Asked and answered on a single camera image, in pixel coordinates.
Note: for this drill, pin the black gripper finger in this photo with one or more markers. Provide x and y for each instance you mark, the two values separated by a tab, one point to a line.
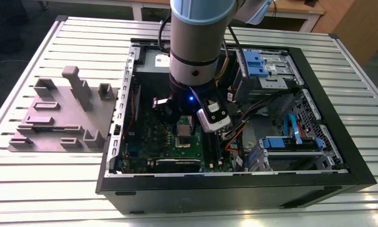
159	104

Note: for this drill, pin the silver CPU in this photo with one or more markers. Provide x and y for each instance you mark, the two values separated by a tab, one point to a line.
184	130

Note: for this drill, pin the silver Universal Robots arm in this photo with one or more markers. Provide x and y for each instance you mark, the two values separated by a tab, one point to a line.
195	35

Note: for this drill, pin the CPU socket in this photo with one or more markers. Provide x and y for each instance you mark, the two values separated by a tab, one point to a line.
183	142

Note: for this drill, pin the grey power supply unit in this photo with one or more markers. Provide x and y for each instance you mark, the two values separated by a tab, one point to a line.
151	82

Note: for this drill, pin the green motherboard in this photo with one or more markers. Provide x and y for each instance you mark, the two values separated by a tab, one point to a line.
155	132

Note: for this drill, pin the dark installed RAM stick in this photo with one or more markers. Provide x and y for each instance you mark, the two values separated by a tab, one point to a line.
216	146

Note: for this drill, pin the black graphics card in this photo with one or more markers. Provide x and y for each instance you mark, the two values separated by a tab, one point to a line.
176	164

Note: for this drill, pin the grey parts rack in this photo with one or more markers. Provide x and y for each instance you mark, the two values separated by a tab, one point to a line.
66	113

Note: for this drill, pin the silver metal drive cage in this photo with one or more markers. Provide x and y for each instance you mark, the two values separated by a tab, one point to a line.
271	84

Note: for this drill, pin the hard disk in blue carrier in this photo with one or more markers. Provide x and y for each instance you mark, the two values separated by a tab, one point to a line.
276	143

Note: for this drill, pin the RAM stick with gold contacts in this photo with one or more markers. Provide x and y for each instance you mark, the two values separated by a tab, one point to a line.
51	129

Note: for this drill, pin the black PC case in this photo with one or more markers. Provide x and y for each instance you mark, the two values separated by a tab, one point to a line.
208	196

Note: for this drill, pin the silver metal disk bay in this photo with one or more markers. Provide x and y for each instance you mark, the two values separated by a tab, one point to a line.
296	154

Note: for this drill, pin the wooden cabinet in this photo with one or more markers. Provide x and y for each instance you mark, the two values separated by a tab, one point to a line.
366	28

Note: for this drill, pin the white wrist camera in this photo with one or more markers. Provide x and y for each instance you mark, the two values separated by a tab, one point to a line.
215	118

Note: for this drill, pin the blue plastic drive rail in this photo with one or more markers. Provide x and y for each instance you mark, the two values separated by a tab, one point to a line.
260	72
254	59

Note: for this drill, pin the wooden desk with white frame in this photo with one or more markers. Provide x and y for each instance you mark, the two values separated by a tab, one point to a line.
303	7

